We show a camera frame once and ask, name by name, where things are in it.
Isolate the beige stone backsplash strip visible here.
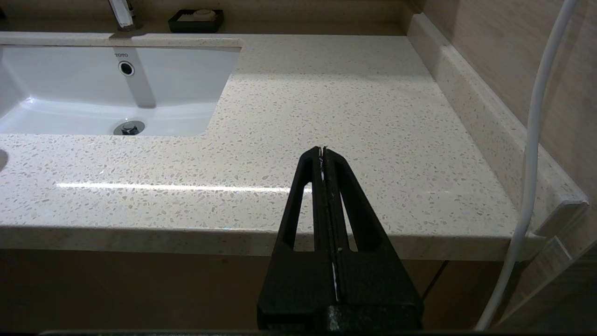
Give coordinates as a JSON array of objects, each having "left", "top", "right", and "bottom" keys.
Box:
[{"left": 407, "top": 13, "right": 589, "bottom": 236}]

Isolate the white ceramic sink basin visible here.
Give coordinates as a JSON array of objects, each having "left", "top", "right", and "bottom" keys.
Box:
[{"left": 0, "top": 37, "right": 243, "bottom": 137}]

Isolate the white hose cable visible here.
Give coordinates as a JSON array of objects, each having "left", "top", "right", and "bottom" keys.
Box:
[{"left": 475, "top": 0, "right": 580, "bottom": 331}]

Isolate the wooden vanity cabinet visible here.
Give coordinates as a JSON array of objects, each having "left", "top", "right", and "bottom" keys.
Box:
[{"left": 0, "top": 247, "right": 514, "bottom": 333}]

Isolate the chrome sink faucet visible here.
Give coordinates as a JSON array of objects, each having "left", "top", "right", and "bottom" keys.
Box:
[{"left": 108, "top": 0, "right": 143, "bottom": 32}]

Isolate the black soap dish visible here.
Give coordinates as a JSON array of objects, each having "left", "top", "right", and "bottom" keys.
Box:
[{"left": 168, "top": 9, "right": 225, "bottom": 34}]

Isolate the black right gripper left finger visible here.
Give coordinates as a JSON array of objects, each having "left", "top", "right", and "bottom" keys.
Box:
[{"left": 257, "top": 147, "right": 336, "bottom": 331}]

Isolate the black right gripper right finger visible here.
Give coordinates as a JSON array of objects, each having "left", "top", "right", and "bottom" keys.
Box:
[{"left": 324, "top": 147, "right": 423, "bottom": 331}]

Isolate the chrome sink drain stopper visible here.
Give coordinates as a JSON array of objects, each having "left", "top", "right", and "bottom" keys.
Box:
[{"left": 113, "top": 120, "right": 146, "bottom": 136}]

